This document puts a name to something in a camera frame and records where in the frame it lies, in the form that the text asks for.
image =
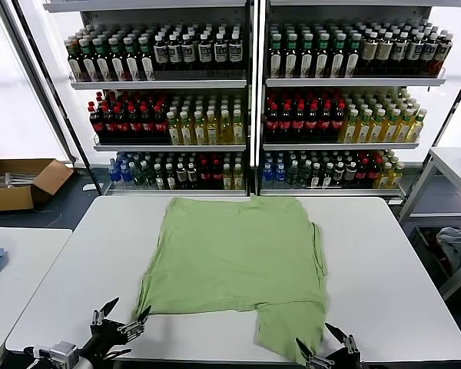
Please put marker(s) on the grey metal rods bundle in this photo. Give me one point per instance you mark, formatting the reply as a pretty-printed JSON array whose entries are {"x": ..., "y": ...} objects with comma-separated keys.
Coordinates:
[{"x": 21, "y": 180}]

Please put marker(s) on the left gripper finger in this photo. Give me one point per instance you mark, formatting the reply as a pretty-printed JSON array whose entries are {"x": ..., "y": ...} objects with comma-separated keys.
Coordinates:
[
  {"x": 132, "y": 330},
  {"x": 109, "y": 304}
]

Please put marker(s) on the brown cardboard box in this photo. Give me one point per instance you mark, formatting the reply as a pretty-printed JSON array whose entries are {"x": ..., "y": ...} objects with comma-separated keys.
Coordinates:
[{"x": 7, "y": 198}]

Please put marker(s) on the red cap cola bottle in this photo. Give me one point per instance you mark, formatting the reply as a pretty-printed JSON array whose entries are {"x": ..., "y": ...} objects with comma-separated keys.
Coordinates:
[
  {"x": 148, "y": 127},
  {"x": 109, "y": 127},
  {"x": 272, "y": 125},
  {"x": 362, "y": 175},
  {"x": 161, "y": 127},
  {"x": 325, "y": 125},
  {"x": 122, "y": 127},
  {"x": 286, "y": 125},
  {"x": 373, "y": 175},
  {"x": 299, "y": 125},
  {"x": 312, "y": 125},
  {"x": 97, "y": 127},
  {"x": 338, "y": 125},
  {"x": 135, "y": 127},
  {"x": 216, "y": 177},
  {"x": 204, "y": 177}
]

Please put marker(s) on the black slanted pole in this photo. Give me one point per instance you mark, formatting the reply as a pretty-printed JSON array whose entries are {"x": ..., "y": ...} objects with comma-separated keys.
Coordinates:
[
  {"x": 448, "y": 115},
  {"x": 39, "y": 57}
]

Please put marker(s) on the yellow juice bottle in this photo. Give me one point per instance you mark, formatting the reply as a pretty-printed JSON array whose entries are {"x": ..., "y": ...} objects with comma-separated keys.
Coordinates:
[
  {"x": 403, "y": 130},
  {"x": 186, "y": 132},
  {"x": 390, "y": 130},
  {"x": 416, "y": 128},
  {"x": 213, "y": 132},
  {"x": 173, "y": 132},
  {"x": 238, "y": 178},
  {"x": 227, "y": 178},
  {"x": 226, "y": 132},
  {"x": 199, "y": 132},
  {"x": 349, "y": 130},
  {"x": 396, "y": 176},
  {"x": 376, "y": 130},
  {"x": 363, "y": 130},
  {"x": 385, "y": 177},
  {"x": 238, "y": 132}
]

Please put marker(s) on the dark green drink bottle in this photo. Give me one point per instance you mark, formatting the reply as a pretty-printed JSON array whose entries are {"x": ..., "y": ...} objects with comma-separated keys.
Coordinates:
[
  {"x": 292, "y": 177},
  {"x": 304, "y": 177},
  {"x": 139, "y": 177},
  {"x": 150, "y": 177}
]

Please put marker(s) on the grey metal shelving unit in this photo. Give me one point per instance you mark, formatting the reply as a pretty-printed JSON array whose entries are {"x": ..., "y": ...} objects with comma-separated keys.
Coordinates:
[
  {"x": 349, "y": 82},
  {"x": 157, "y": 84}
]

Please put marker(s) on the dark bottle green cap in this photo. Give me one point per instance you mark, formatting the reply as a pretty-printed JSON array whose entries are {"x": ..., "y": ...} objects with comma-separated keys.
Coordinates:
[
  {"x": 276, "y": 61},
  {"x": 132, "y": 65},
  {"x": 103, "y": 65},
  {"x": 307, "y": 61},
  {"x": 338, "y": 61},
  {"x": 147, "y": 65},
  {"x": 352, "y": 61},
  {"x": 75, "y": 65},
  {"x": 322, "y": 61},
  {"x": 291, "y": 61},
  {"x": 88, "y": 65},
  {"x": 118, "y": 65}
]

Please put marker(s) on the dark bottle white cap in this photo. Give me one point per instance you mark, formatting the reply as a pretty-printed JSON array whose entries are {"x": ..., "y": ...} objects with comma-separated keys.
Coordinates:
[
  {"x": 327, "y": 177},
  {"x": 192, "y": 177},
  {"x": 442, "y": 52},
  {"x": 205, "y": 53},
  {"x": 235, "y": 52},
  {"x": 350, "y": 175},
  {"x": 181, "y": 177},
  {"x": 428, "y": 52},
  {"x": 160, "y": 178},
  {"x": 339, "y": 175},
  {"x": 161, "y": 54},
  {"x": 221, "y": 52},
  {"x": 174, "y": 54},
  {"x": 188, "y": 53},
  {"x": 316, "y": 177},
  {"x": 170, "y": 178},
  {"x": 413, "y": 52},
  {"x": 398, "y": 52}
]

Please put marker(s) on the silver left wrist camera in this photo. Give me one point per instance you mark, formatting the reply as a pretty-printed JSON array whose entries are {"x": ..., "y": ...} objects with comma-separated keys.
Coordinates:
[{"x": 61, "y": 353}]

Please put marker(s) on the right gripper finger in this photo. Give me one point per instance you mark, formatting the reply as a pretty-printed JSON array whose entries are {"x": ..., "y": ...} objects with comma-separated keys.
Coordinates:
[
  {"x": 305, "y": 349},
  {"x": 336, "y": 331}
]

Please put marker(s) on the dark bottle beige label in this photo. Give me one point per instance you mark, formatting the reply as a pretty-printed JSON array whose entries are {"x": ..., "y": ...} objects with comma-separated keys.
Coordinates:
[
  {"x": 369, "y": 52},
  {"x": 384, "y": 52}
]

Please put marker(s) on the grey metal side table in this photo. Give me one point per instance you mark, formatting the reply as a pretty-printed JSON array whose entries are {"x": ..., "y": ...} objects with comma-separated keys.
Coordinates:
[{"x": 453, "y": 157}]

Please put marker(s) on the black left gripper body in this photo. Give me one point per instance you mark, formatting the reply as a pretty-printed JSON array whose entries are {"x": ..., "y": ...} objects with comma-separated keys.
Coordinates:
[{"x": 105, "y": 334}]

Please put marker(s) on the blue drink bottle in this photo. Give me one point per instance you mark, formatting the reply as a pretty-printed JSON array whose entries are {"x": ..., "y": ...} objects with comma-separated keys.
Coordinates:
[
  {"x": 267, "y": 175},
  {"x": 114, "y": 175},
  {"x": 127, "y": 175},
  {"x": 279, "y": 175}
]

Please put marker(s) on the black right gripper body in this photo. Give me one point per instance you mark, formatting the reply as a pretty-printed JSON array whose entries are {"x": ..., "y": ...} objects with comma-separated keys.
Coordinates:
[{"x": 347, "y": 361}]

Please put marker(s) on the light green t-shirt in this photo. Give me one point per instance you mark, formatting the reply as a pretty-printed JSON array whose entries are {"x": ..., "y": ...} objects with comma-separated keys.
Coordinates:
[{"x": 234, "y": 250}]

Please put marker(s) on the pale blue cloth pile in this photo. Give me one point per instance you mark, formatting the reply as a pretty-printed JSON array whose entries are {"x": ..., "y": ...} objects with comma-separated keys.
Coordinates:
[{"x": 455, "y": 242}]

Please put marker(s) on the white paper scrap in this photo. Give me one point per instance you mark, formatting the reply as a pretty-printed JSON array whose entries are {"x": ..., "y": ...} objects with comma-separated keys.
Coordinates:
[{"x": 88, "y": 187}]

